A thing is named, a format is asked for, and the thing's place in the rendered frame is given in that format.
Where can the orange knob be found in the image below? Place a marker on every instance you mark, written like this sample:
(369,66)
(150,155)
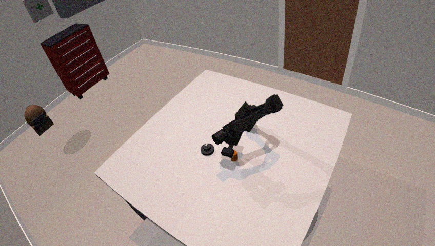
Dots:
(235,156)

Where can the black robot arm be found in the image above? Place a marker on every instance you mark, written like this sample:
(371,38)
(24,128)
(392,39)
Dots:
(252,113)

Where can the dark grey round pedestal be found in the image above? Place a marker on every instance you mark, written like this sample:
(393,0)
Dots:
(207,149)

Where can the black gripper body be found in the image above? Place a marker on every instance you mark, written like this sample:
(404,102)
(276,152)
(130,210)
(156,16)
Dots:
(229,152)

